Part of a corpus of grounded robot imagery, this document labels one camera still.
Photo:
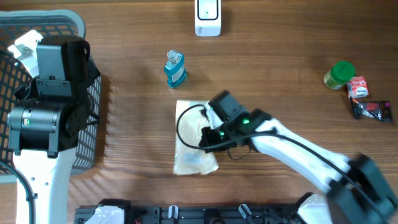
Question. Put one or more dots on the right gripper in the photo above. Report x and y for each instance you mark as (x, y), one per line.
(209, 141)

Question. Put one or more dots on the beige plastic pouch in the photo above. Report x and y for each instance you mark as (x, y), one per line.
(188, 161)

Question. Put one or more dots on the blue mouthwash bottle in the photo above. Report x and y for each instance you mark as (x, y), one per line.
(175, 68)

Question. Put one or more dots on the green lid jar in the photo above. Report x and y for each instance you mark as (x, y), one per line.
(340, 74)

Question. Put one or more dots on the red tissue pack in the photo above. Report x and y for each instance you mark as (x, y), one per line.
(357, 87)

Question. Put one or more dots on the black red packaged item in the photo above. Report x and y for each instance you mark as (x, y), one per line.
(379, 110)

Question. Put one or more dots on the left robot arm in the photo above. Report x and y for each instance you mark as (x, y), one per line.
(44, 127)

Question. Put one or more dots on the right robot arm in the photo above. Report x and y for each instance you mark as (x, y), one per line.
(352, 190)

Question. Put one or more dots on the white barcode scanner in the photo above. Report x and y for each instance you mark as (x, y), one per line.
(207, 18)

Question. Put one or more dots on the grey plastic shopping basket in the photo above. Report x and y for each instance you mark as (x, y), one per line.
(13, 25)

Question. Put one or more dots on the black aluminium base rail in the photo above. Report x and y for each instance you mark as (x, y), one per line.
(261, 214)

